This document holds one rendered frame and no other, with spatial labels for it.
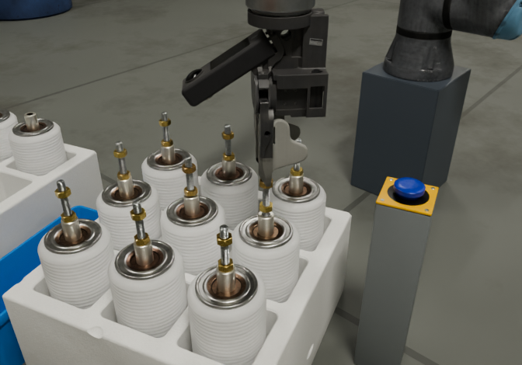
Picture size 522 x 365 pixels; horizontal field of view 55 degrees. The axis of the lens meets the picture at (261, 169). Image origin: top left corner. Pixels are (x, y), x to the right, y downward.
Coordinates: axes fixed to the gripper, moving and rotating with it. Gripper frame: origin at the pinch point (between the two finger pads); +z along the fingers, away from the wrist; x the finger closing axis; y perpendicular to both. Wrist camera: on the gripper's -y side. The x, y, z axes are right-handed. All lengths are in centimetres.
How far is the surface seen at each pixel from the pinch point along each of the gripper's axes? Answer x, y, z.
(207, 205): 6.8, -7.5, 9.8
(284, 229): -0.2, 3.3, 9.7
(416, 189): -3.4, 19.7, 2.2
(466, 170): 54, 60, 35
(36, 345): -3.7, -32.5, 25.2
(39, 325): -4.7, -30.8, 20.1
